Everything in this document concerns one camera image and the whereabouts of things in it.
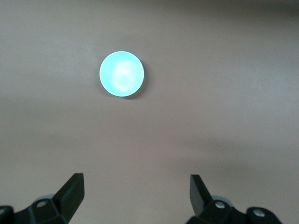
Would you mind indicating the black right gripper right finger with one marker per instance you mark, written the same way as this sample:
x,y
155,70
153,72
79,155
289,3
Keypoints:
x,y
201,198

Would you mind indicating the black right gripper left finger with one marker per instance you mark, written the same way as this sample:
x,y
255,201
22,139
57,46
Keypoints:
x,y
70,198

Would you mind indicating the light blue bowl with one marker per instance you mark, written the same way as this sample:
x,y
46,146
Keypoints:
x,y
121,74

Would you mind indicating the brown table cover sheet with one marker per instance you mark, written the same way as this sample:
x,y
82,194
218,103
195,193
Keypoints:
x,y
210,116

